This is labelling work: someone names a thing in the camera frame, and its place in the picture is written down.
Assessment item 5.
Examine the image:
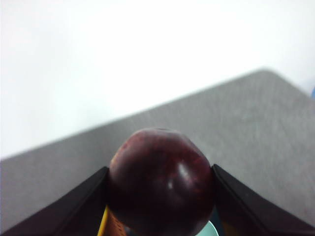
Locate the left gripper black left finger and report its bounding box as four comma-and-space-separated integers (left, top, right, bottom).
0, 166, 111, 236

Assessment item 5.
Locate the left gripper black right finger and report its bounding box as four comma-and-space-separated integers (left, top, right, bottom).
211, 163, 315, 236

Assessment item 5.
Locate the teal ceramic bowl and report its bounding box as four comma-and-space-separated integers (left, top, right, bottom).
196, 220, 219, 236

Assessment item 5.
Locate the dark purple plum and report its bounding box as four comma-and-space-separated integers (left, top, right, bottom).
106, 127, 216, 236

